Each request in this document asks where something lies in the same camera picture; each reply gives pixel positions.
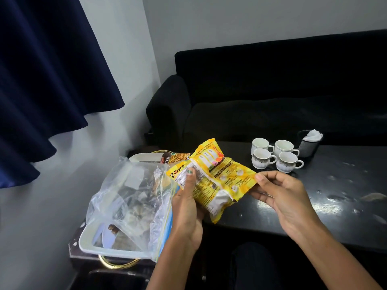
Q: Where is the person's right hand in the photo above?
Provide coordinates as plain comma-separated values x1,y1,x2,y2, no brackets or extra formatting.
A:
248,170,322,240

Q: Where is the person's left hand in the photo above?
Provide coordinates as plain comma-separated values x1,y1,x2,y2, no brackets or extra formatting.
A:
171,167,205,252

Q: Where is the patterned white cup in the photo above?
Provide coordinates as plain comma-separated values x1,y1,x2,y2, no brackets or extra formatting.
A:
276,151,304,174
251,148,277,170

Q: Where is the yellow soya chunks packet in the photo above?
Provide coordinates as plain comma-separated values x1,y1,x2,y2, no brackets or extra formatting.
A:
166,138,258,224

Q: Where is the black mug with tissue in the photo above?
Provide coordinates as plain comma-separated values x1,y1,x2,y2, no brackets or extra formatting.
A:
297,129,323,158

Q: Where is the plain white cup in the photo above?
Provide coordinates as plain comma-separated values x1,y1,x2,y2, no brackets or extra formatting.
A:
273,139,300,157
250,137,275,156

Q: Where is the maroon mixture snack packet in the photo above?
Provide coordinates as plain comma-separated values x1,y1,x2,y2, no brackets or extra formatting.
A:
160,152,191,165

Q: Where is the clear zip bag blue seal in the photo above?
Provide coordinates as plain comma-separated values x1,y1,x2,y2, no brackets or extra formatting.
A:
85,156,179,263

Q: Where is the stack of white napkins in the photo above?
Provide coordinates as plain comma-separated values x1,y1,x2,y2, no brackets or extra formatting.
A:
303,129,323,142

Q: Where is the person's left forearm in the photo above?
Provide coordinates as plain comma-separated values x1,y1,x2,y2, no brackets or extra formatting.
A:
146,235,201,290

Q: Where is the person's right forearm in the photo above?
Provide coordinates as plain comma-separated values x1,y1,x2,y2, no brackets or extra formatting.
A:
289,220,383,290

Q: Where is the black table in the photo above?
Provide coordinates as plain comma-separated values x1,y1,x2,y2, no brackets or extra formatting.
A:
202,141,387,253

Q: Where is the white tray with printed base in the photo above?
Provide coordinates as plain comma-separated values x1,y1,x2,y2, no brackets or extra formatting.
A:
78,152,173,260

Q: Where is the dark brown glossy side table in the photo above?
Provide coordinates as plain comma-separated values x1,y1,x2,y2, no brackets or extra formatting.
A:
69,220,158,290

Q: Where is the black fabric sofa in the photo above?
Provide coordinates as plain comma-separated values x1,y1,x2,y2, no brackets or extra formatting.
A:
146,29,387,151

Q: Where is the navy blue curtain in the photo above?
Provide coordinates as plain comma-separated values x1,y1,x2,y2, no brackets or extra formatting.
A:
0,0,125,189

